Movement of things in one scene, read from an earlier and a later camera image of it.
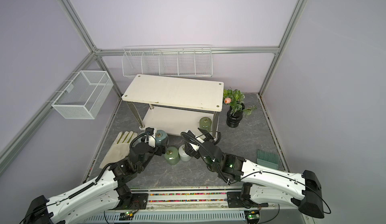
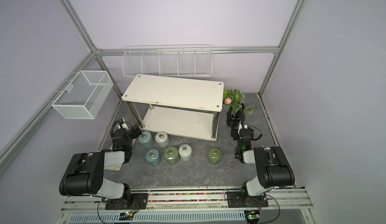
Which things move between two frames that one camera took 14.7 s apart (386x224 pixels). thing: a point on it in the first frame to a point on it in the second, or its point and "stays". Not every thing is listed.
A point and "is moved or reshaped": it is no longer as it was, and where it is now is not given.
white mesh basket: x=83 y=97 stays
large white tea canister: x=183 y=155 stays
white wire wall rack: x=179 y=60 stays
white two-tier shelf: x=174 y=104 stays
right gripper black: x=191 y=152 to x=234 y=133
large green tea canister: x=171 y=155 stays
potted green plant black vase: x=234 y=98 stays
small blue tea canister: x=161 y=137 is moved or reshaped
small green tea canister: x=205 y=123 is moved or reshaped
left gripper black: x=161 y=148 to x=133 y=132
